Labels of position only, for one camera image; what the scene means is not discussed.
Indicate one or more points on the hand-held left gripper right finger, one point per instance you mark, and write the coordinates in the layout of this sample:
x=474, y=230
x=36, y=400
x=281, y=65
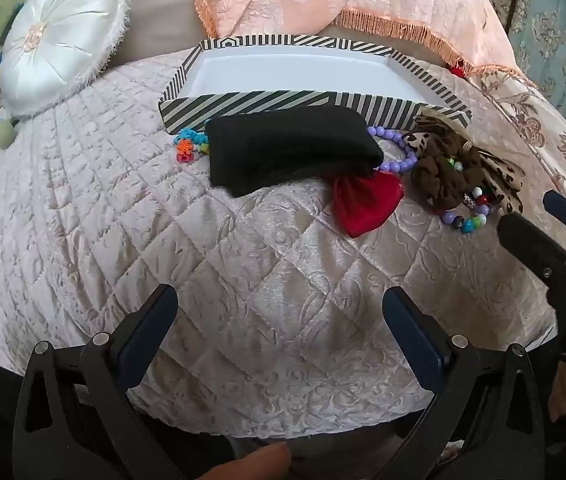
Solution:
x=413, y=340

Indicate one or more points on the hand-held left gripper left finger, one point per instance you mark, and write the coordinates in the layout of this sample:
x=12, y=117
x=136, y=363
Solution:
x=148, y=330

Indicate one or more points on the leopard print bow scrunchie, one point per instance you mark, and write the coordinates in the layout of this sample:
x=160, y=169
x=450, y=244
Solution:
x=505, y=175

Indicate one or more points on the brown scrunchie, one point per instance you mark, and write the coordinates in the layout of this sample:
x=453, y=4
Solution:
x=438, y=170

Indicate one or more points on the red bow hair clip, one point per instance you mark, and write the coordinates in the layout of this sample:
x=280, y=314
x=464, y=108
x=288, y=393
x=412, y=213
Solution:
x=363, y=200

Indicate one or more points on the black cloth headband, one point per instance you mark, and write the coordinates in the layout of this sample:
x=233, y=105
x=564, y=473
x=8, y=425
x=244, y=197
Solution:
x=288, y=150

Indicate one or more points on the striped shallow box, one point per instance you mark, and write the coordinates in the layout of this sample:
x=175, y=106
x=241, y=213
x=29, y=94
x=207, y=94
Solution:
x=283, y=67

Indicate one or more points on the person's left hand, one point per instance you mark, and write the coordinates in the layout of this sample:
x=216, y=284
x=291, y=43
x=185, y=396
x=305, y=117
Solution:
x=248, y=462

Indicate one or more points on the teal floral curtain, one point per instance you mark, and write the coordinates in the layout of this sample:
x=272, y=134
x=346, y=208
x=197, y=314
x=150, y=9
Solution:
x=548, y=25

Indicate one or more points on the white round satin cushion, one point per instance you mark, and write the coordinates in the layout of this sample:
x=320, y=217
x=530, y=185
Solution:
x=58, y=45

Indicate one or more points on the beige upholstered backrest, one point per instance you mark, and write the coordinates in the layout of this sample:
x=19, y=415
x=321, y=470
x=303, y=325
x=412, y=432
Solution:
x=163, y=10

